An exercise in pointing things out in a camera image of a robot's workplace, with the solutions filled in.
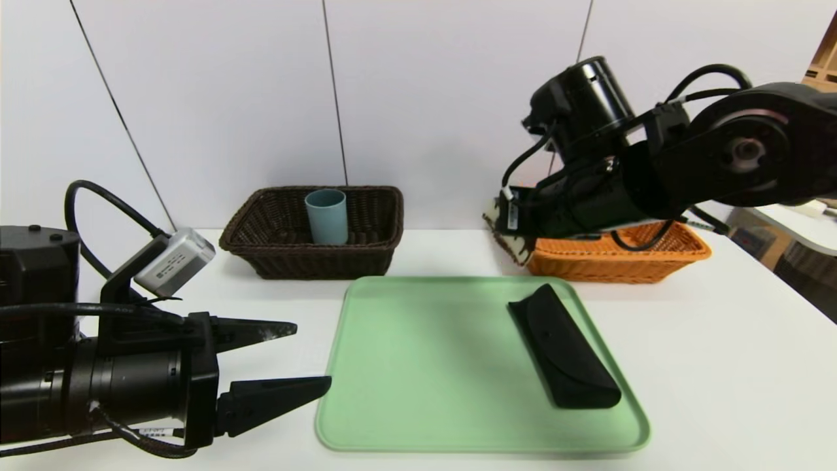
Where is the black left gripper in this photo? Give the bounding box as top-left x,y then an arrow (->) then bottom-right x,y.
65,311 -> 332,449

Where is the blue-grey plastic cup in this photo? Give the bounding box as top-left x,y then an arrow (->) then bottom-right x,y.
305,188 -> 349,246

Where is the chocolate blueberry cake slice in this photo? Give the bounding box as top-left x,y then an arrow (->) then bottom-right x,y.
483,195 -> 537,266

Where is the black glasses case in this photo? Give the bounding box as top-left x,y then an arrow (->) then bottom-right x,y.
508,283 -> 623,411

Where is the dark brown wicker basket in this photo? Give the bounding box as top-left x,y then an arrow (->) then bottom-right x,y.
219,186 -> 404,281

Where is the orange wicker basket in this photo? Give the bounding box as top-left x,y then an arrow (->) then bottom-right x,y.
523,219 -> 712,285

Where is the light green plastic tray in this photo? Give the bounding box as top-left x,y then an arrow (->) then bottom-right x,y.
315,275 -> 651,453

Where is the cardboard box with dark print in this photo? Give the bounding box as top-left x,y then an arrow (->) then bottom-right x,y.
728,209 -> 779,266

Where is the dark brown seat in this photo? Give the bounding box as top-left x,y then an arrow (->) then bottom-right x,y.
775,242 -> 837,324

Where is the white side table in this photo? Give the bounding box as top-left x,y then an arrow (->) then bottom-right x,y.
752,203 -> 837,257

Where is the wooden shelf unit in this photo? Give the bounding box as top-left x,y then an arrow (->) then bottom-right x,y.
801,26 -> 837,84

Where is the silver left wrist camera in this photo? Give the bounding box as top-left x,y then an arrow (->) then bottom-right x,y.
134,227 -> 216,298

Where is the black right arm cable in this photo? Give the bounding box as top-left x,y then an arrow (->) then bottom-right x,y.
500,63 -> 753,253

